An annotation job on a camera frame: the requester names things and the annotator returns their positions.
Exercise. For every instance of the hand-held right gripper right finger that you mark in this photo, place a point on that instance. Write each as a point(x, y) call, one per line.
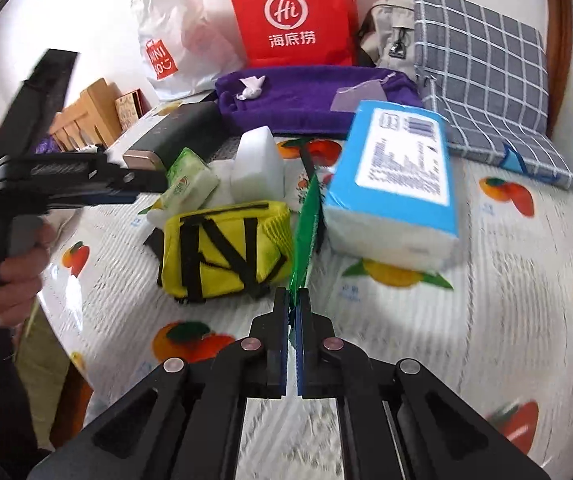
point(304, 350)

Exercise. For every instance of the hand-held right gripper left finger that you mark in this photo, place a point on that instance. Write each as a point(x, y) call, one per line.
point(281, 345)

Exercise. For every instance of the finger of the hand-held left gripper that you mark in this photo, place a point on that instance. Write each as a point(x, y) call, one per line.
point(106, 199)
point(136, 177)

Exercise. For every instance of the green wet wipes pack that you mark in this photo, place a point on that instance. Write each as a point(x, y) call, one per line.
point(189, 182)

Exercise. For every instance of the green plastic packet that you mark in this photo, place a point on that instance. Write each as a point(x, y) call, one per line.
point(302, 240)

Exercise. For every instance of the white foam block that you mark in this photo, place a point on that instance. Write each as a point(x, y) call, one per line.
point(259, 165)

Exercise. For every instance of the person's left hand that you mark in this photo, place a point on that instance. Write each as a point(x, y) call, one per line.
point(16, 280)

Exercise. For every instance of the dark green box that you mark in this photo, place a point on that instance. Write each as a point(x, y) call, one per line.
point(181, 130)

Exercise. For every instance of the patterned brown box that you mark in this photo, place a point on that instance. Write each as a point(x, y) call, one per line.
point(129, 110)

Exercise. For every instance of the wooden rack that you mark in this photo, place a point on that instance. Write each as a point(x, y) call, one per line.
point(86, 115)

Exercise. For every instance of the crumpled white tissue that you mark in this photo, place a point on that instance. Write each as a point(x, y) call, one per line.
point(250, 87)

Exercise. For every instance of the white plastic bag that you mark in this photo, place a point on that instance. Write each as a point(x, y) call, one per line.
point(181, 35)

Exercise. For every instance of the purple tray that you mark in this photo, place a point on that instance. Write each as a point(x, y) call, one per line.
point(296, 100)

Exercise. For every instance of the blue cardboard box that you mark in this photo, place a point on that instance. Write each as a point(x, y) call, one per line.
point(396, 175)

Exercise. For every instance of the fruit printed bed sheet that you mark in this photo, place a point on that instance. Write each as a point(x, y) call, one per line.
point(491, 285)

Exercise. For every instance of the red paper bag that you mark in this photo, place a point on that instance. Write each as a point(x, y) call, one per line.
point(296, 15)

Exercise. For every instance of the translucent purple pouch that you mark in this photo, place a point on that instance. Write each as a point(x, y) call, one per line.
point(361, 97)

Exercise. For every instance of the blue flat object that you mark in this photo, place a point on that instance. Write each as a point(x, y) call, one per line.
point(514, 157)

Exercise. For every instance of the grey backpack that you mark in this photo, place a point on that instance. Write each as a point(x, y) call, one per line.
point(386, 40)

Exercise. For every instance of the grey checked pillow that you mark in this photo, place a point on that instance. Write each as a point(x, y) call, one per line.
point(481, 75)

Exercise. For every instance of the wooden headboard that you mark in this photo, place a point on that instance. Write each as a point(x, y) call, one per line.
point(559, 50)

